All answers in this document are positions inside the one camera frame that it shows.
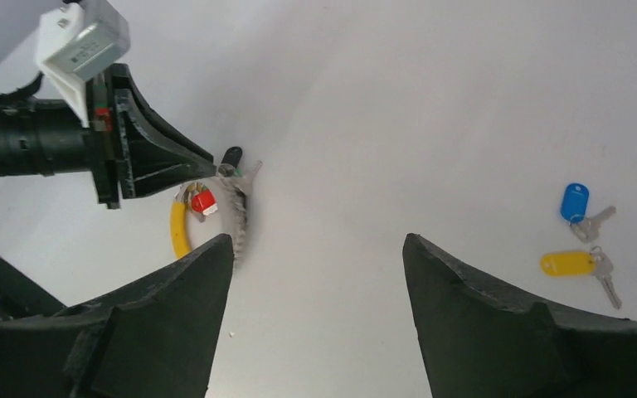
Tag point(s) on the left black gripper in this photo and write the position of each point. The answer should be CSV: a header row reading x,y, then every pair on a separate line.
x,y
45,137

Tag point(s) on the metal keyring with small rings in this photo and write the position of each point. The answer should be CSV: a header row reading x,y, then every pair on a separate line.
x,y
224,197

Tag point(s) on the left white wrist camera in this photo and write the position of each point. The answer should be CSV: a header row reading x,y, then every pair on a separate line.
x,y
77,41

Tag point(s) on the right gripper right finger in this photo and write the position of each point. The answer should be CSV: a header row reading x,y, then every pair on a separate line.
x,y
480,336

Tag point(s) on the black key tag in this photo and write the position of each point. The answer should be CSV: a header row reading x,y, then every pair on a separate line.
x,y
232,156

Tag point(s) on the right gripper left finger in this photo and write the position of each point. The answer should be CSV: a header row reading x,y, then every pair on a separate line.
x,y
153,337

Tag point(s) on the yellow key tag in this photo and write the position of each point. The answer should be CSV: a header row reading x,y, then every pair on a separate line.
x,y
594,262

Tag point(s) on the blue key tag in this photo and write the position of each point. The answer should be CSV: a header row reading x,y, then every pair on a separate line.
x,y
573,208

